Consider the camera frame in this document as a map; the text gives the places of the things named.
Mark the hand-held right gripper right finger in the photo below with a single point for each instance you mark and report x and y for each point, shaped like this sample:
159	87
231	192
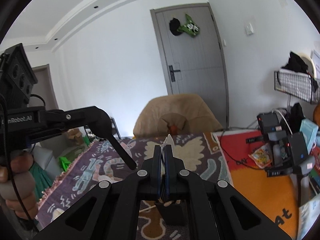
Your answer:
172	175

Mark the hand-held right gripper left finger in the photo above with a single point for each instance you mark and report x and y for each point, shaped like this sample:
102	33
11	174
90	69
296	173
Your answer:
156	175

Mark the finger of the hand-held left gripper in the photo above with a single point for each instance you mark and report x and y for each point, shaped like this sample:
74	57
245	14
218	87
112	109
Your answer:
75	117

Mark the black utensil holder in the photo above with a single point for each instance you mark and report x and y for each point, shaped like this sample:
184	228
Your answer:
172	217

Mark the person's left hand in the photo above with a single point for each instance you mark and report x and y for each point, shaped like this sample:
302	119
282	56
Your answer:
22	161

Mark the cardboard box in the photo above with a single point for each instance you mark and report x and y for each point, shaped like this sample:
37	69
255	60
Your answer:
73	136

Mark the black shoe rack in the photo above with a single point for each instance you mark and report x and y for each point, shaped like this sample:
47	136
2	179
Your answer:
115	127

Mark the small orange cushion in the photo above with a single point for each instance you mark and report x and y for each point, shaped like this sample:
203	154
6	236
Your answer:
173	128

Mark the beige chair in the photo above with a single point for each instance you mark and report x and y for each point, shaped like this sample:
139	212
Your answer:
155	115

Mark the printed woven blanket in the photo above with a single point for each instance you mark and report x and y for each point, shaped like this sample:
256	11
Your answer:
82	177

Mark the teal cloth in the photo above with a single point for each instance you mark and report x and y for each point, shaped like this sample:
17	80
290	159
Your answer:
41	180

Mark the orange cat desk mat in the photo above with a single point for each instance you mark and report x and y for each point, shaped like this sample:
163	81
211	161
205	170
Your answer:
260	192

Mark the colourful snack packet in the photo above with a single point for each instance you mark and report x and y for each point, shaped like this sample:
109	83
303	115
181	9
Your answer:
261	156

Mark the black hand-held device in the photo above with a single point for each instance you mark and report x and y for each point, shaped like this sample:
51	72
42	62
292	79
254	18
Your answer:
298	147
270	121

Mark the black hat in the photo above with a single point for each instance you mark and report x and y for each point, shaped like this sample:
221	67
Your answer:
175	26

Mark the black pouch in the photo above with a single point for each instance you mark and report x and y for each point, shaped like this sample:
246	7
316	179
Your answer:
297	115

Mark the white plastic bag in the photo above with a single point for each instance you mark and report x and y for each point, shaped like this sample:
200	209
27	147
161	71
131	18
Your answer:
310	212

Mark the light blue tissue box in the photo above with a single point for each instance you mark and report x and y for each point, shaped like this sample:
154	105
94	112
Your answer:
308	132

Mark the green panda bag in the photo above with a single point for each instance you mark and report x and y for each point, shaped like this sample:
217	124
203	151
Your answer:
191	27

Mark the orange plush toy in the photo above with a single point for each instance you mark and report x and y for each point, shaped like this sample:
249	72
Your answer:
317	115

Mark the black cloth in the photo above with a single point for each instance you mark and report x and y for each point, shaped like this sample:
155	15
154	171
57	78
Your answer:
296	62

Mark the cream round plate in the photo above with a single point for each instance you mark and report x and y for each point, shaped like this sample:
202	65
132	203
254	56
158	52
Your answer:
311	65

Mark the white wall paper sheet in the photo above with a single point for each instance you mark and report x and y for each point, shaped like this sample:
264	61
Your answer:
317	60

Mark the white wall cover plate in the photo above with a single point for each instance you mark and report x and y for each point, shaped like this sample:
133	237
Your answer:
281	0

